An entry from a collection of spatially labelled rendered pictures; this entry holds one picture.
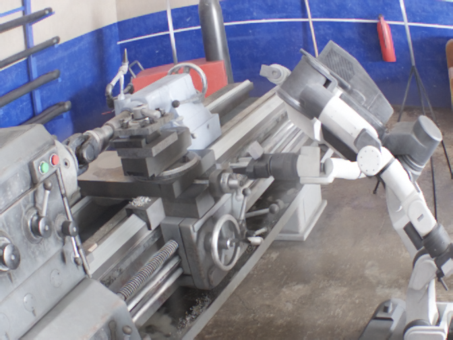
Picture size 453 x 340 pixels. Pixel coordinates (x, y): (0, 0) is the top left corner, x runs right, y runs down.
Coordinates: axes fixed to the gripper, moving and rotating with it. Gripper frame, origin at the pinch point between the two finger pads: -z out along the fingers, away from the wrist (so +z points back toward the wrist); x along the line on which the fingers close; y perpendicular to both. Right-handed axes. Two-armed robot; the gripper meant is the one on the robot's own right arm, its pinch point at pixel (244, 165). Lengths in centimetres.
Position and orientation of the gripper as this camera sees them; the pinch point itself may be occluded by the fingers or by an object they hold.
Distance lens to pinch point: 198.6
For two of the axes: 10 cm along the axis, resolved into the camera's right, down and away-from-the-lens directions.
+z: 9.1, 0.1, -4.2
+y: 2.0, 8.7, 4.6
